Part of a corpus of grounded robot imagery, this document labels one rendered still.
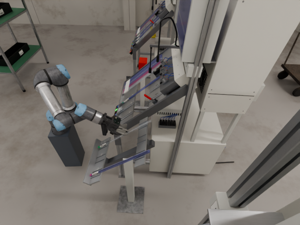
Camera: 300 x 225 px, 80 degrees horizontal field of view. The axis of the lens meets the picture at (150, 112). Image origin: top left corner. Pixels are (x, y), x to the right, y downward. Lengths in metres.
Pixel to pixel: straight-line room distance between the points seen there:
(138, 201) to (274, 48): 1.66
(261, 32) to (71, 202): 2.02
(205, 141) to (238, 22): 0.99
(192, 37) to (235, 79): 0.39
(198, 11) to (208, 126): 1.11
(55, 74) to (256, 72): 1.29
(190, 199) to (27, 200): 1.61
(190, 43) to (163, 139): 0.88
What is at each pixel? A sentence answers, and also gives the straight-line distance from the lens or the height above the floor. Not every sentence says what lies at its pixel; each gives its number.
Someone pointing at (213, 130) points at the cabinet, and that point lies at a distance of 1.77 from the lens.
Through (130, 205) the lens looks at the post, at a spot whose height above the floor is 0.01.
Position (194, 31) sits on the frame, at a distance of 0.99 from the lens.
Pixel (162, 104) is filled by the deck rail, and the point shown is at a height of 1.05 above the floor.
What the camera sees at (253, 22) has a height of 1.61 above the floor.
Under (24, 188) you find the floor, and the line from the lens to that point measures 2.36.
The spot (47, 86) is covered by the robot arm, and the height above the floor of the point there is 1.13.
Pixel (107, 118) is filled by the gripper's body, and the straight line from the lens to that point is 1.13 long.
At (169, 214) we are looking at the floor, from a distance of 1.98.
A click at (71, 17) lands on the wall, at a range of 5.76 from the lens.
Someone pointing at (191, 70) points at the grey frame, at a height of 1.35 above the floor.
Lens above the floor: 1.89
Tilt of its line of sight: 45 degrees down
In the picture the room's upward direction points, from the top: 3 degrees clockwise
